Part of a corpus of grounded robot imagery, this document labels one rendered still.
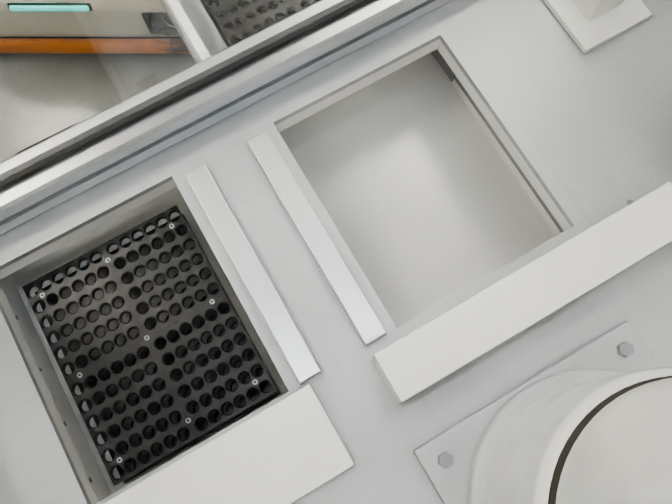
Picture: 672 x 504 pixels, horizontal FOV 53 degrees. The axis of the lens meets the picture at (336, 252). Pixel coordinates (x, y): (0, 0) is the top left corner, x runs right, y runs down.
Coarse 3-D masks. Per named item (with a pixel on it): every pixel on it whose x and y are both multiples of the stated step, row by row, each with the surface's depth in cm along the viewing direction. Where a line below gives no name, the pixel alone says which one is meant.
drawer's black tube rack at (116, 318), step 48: (192, 240) 70; (48, 288) 71; (96, 288) 68; (144, 288) 71; (192, 288) 68; (48, 336) 67; (96, 336) 67; (144, 336) 67; (192, 336) 67; (240, 336) 70; (96, 384) 66; (144, 384) 66; (192, 384) 66; (240, 384) 66; (96, 432) 65; (144, 432) 65; (192, 432) 65
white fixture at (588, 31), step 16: (544, 0) 71; (560, 0) 70; (576, 0) 69; (592, 0) 67; (608, 0) 67; (624, 0) 70; (640, 0) 70; (560, 16) 70; (576, 16) 70; (592, 16) 69; (608, 16) 70; (624, 16) 70; (640, 16) 70; (576, 32) 69; (592, 32) 69; (608, 32) 69; (592, 48) 69
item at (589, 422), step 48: (624, 336) 61; (528, 384) 60; (576, 384) 54; (624, 384) 43; (480, 432) 59; (528, 432) 49; (576, 432) 42; (624, 432) 36; (432, 480) 58; (480, 480) 56; (528, 480) 44; (576, 480) 38; (624, 480) 31
